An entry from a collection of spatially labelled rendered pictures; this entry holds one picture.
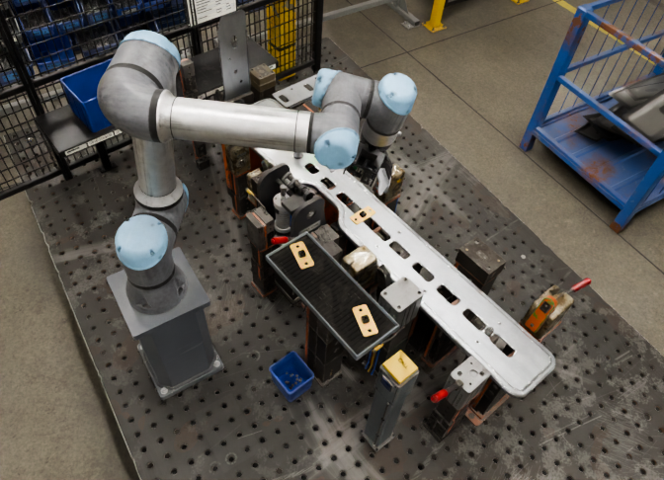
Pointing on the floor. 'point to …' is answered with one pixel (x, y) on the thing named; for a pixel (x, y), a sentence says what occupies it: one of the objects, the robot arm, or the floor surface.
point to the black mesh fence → (117, 49)
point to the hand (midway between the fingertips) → (358, 177)
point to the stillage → (608, 120)
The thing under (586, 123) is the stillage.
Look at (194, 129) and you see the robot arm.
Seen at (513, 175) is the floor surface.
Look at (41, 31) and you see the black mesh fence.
